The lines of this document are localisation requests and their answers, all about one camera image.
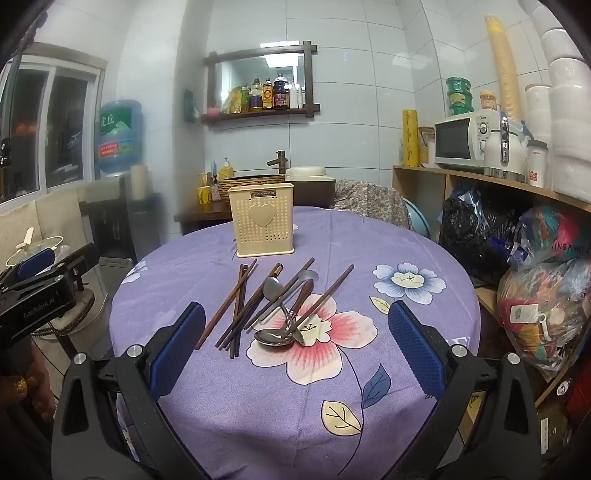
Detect stacks of white foam bowls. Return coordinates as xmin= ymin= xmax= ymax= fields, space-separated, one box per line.
xmin=524 ymin=0 xmax=591 ymax=204

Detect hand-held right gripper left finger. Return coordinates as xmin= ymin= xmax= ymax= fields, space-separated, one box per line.
xmin=51 ymin=302 xmax=206 ymax=480

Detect metal ladle spoon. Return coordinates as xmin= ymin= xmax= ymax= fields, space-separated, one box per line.
xmin=252 ymin=270 xmax=320 ymax=324

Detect dark wooden counter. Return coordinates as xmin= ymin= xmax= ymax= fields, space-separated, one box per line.
xmin=174 ymin=203 xmax=236 ymax=236

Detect clear bag colourful contents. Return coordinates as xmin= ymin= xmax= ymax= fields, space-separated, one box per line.
xmin=498 ymin=258 xmax=591 ymax=384

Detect black plastic bag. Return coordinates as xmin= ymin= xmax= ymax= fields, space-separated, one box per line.
xmin=438 ymin=196 xmax=518 ymax=284

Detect white paper roll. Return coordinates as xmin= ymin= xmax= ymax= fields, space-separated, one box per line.
xmin=130 ymin=165 xmax=149 ymax=201

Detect green wall holder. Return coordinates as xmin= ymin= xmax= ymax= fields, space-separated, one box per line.
xmin=183 ymin=89 xmax=200 ymax=123

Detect wicker basket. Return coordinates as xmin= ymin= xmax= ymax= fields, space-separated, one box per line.
xmin=217 ymin=173 xmax=286 ymax=204

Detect floral cloth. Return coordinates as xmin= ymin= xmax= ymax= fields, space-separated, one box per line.
xmin=333 ymin=180 xmax=411 ymax=229

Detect blue water jug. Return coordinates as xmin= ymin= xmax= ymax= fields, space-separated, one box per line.
xmin=95 ymin=99 xmax=145 ymax=178

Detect cream perforated cutlery holder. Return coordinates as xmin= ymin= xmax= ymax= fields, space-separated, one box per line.
xmin=228 ymin=182 xmax=296 ymax=258

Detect purple floral tablecloth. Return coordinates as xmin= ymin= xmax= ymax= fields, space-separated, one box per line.
xmin=108 ymin=205 xmax=478 ymax=480

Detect small wicker holder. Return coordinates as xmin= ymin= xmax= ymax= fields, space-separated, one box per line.
xmin=418 ymin=127 xmax=435 ymax=166

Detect white cup red label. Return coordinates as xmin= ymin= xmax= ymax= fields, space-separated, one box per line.
xmin=526 ymin=138 xmax=550 ymax=188

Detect stack of green containers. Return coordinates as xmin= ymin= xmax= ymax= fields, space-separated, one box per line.
xmin=445 ymin=76 xmax=472 ymax=117

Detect yellow roll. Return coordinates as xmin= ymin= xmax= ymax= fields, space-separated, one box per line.
xmin=402 ymin=109 xmax=420 ymax=167

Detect pot with glass lid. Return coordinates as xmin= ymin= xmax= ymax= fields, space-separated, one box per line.
xmin=4 ymin=228 xmax=65 ymax=268

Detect pile of wooden chopsticks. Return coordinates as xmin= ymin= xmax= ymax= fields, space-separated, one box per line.
xmin=196 ymin=257 xmax=356 ymax=358

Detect colourful plastic bag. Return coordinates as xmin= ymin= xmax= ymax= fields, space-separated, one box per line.
xmin=510 ymin=203 xmax=591 ymax=273

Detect blue round basin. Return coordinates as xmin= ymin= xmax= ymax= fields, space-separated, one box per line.
xmin=402 ymin=196 xmax=432 ymax=238

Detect window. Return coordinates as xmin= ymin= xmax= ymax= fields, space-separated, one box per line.
xmin=0 ymin=41 xmax=109 ymax=204

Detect stack of yellow cups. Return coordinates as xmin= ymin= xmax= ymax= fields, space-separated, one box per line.
xmin=484 ymin=14 xmax=525 ymax=121

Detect water dispenser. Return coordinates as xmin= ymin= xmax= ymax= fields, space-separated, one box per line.
xmin=78 ymin=175 xmax=162 ymax=259

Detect white microwave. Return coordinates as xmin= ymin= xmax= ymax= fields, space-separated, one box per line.
xmin=433 ymin=115 xmax=506 ymax=175

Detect wooden framed mirror shelf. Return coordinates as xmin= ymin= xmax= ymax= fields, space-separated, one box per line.
xmin=201 ymin=41 xmax=320 ymax=124

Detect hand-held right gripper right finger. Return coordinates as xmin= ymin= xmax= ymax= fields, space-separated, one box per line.
xmin=388 ymin=300 xmax=541 ymax=480

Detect row of bottles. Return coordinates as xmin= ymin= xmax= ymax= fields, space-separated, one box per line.
xmin=222 ymin=73 xmax=306 ymax=115

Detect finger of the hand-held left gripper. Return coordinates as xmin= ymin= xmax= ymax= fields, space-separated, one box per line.
xmin=46 ymin=244 xmax=100 ymax=291
xmin=16 ymin=249 xmax=58 ymax=280

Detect person's left hand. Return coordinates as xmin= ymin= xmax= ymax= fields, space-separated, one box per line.
xmin=0 ymin=374 xmax=56 ymax=424

